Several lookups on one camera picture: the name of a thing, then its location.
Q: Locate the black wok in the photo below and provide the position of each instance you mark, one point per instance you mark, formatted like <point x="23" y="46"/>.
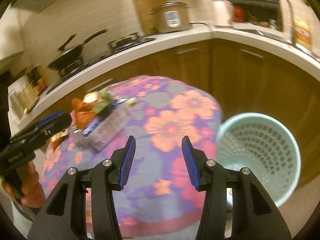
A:
<point x="65" y="60"/>

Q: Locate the wooden cutting board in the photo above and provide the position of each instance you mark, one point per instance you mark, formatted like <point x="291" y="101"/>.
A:
<point x="145" y="10"/>

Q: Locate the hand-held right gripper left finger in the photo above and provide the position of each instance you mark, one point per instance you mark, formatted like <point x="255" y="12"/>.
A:
<point x="127" y="162"/>

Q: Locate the light blue plastic basket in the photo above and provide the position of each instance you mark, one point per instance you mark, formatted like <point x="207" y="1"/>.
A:
<point x="262" y="150"/>

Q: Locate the metal faucet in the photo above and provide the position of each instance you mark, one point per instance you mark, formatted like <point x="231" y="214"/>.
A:
<point x="290" y="12"/>

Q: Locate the green vegetable leaves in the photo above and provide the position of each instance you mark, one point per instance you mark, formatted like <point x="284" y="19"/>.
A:
<point x="102" y="103"/>

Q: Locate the red plastic basket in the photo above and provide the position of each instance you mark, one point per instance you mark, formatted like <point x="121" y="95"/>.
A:
<point x="238" y="13"/>

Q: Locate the small green leaf piece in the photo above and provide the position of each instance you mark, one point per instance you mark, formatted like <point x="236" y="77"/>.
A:
<point x="131" y="101"/>

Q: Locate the black gas stove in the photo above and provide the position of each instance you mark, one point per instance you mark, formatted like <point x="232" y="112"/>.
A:
<point x="125" y="42"/>

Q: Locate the clear plastic bottle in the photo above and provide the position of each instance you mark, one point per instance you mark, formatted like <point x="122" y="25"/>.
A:
<point x="110" y="127"/>

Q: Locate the yellow detergent bottle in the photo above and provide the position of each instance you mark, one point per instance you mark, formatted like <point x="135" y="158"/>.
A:
<point x="302" y="33"/>

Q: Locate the dark seasoning bottle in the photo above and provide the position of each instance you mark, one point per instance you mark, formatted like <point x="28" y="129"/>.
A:
<point x="37" y="80"/>

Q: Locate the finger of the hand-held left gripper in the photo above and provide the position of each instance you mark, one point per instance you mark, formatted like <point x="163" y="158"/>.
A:
<point x="52" y="117"/>
<point x="60" y="123"/>

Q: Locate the person's left hand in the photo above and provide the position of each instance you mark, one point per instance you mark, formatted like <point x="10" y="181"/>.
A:
<point x="32" y="187"/>

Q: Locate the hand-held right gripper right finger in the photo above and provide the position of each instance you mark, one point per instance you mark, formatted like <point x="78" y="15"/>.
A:
<point x="190" y="162"/>

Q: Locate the brown rice cooker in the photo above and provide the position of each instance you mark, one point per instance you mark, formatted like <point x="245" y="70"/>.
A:
<point x="172" y="20"/>

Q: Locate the blue white carton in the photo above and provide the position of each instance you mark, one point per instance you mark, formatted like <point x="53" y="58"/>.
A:
<point x="92" y="128"/>

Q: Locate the printed snack packet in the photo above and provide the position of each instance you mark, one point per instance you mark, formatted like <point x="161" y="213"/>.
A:
<point x="83" y="115"/>

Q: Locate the wooden kitchen cabinet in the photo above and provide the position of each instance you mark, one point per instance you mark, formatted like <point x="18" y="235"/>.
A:
<point x="250" y="80"/>

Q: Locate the white electric kettle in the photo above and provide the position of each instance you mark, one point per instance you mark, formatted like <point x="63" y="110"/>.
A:
<point x="222" y="12"/>

